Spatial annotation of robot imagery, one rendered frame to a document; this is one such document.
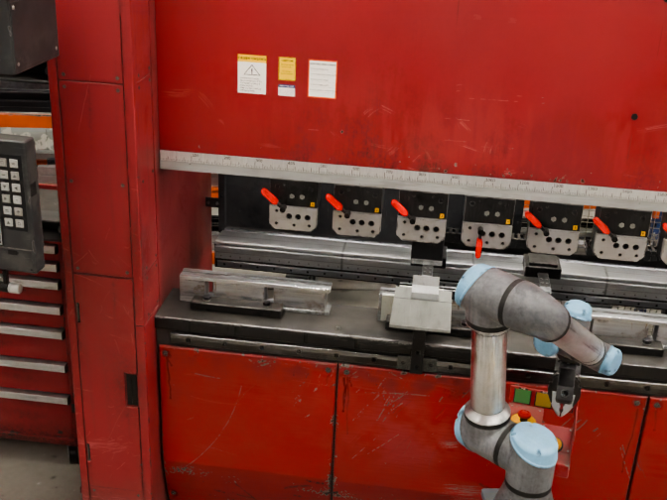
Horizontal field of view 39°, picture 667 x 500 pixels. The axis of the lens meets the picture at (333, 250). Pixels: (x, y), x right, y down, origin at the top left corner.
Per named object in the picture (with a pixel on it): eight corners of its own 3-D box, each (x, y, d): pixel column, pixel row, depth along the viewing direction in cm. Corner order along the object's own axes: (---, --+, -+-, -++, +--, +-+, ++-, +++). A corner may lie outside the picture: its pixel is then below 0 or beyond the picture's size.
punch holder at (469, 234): (460, 245, 290) (466, 195, 283) (461, 235, 297) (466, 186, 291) (509, 250, 288) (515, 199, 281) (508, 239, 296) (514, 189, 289)
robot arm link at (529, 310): (561, 291, 202) (631, 347, 240) (518, 274, 209) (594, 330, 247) (537, 338, 202) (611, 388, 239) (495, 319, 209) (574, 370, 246)
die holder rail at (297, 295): (180, 301, 312) (179, 275, 308) (185, 293, 318) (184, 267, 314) (329, 315, 307) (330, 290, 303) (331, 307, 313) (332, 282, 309)
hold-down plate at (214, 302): (190, 310, 307) (190, 302, 305) (194, 302, 312) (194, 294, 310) (280, 318, 304) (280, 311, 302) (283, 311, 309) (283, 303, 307)
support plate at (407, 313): (389, 327, 278) (389, 324, 277) (395, 289, 301) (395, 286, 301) (450, 333, 276) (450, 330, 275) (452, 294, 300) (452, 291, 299)
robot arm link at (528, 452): (535, 501, 226) (542, 454, 220) (489, 474, 234) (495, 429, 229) (562, 480, 233) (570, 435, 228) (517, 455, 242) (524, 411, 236)
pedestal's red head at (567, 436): (497, 464, 273) (504, 413, 266) (503, 434, 287) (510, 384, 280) (567, 479, 268) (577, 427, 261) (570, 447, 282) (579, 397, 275)
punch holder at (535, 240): (525, 251, 288) (532, 201, 281) (524, 240, 295) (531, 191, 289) (576, 256, 286) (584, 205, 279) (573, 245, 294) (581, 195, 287)
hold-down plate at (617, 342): (564, 347, 294) (566, 339, 293) (563, 339, 299) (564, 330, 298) (662, 357, 291) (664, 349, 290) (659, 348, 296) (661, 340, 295)
